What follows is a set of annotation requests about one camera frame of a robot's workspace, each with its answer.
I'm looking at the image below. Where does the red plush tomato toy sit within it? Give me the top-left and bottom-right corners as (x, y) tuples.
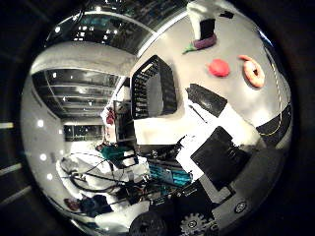
(206, 58), (231, 79)

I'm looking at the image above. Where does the purple plush eggplant toy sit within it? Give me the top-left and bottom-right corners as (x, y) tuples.
(182, 33), (218, 55)

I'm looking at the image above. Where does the teal electronics box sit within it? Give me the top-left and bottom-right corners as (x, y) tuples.
(147, 163), (193, 189)

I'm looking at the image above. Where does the black slatted plastic basket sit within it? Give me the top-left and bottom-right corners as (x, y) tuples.
(131, 54), (178, 120)

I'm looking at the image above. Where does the dark metal shelf rack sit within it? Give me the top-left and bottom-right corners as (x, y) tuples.
(112, 99), (136, 143)

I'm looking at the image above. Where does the person in teal shirt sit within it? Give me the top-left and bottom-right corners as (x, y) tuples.
(95, 143), (133, 162)

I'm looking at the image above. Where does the red hanging cloth item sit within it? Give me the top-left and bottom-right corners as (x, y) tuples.
(105, 107), (117, 126)

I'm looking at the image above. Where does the thin yellow cable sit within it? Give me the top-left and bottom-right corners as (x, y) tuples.
(262, 63), (284, 138)

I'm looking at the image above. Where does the black cable bundle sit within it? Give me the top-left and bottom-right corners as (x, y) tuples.
(60, 151), (141, 195)

